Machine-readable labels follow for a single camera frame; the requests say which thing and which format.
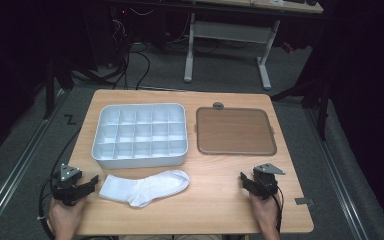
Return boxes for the white sock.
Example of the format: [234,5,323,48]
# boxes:
[98,169,191,209]

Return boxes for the grey tape piece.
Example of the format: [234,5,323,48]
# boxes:
[294,197,315,206]

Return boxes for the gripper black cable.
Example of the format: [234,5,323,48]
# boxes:
[273,185,285,235]
[38,128,83,240]

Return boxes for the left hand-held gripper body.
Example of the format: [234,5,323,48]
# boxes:
[51,163,88,207]

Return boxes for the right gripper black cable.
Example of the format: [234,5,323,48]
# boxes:
[273,185,285,235]

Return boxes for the brown tray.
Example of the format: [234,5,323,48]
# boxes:
[195,106,278,157]

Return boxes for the black floor cable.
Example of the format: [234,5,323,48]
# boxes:
[112,42,152,91]

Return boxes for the person's right hand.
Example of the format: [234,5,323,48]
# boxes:
[249,192,283,233]

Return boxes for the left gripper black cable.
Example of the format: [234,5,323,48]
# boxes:
[38,128,83,240]

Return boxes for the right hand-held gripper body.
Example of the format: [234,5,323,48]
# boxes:
[250,162,286,201]

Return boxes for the metal floor rail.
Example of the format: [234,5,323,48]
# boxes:
[304,106,370,240]
[0,89,70,236]

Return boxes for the black metal stand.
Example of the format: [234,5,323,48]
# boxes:
[269,75,332,141]
[42,54,75,121]

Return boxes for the person's left hand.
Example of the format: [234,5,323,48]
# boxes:
[48,195,88,240]

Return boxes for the white divided storage box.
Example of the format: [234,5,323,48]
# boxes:
[91,102,189,170]

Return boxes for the white-legged wooden desk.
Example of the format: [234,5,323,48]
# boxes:
[183,0,324,91]

